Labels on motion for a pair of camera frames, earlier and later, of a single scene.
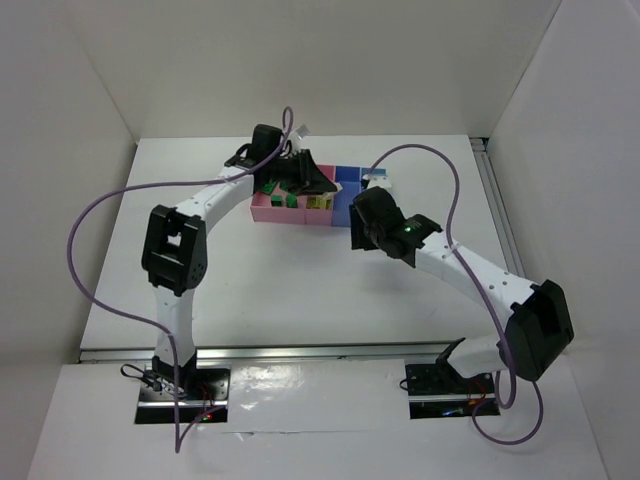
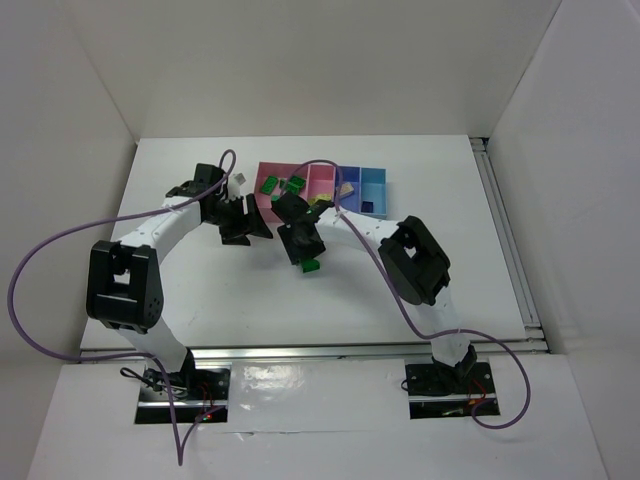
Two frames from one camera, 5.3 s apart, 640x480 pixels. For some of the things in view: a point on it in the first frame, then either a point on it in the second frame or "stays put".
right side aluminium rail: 490,178 stays put
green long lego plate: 269,186 stays put
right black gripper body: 356,228 -> 301,242
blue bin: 350,179 stays put
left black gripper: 304,167 -> 239,220
